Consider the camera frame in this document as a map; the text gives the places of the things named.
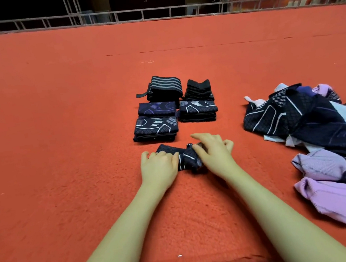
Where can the grey metal railing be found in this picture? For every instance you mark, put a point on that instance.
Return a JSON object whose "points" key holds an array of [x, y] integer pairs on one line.
{"points": [[19, 26]]}

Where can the person's left hand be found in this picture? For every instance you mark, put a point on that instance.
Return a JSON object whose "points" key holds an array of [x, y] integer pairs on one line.
{"points": [[159, 172]]}

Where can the single black grey-striped sock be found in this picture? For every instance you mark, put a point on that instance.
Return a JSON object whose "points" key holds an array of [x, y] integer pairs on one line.
{"points": [[197, 106]]}

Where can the heap of dark patterned socks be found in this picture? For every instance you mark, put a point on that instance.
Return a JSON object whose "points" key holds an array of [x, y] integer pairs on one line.
{"points": [[306, 131]]}

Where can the person's left forearm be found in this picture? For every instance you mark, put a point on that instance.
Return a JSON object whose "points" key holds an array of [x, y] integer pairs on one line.
{"points": [[112, 251]]}

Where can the single navy blue-lined sock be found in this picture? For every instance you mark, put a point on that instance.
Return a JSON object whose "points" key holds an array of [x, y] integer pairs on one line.
{"points": [[156, 107]]}

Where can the single black white-patterned sock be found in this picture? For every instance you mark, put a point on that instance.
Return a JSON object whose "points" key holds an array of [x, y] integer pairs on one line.
{"points": [[186, 158], [156, 139], [154, 125]]}

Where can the person's right hand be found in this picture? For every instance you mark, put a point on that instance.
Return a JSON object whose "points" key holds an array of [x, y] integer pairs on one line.
{"points": [[215, 155]]}

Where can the single plain navy sock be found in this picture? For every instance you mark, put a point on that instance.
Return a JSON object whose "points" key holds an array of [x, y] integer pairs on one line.
{"points": [[198, 121]]}

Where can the person's right forearm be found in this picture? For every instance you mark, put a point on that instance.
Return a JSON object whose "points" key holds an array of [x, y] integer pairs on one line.
{"points": [[296, 221]]}

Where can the single black grey-heeled sock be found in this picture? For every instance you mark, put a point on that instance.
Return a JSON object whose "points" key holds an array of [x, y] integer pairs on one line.
{"points": [[198, 116]]}

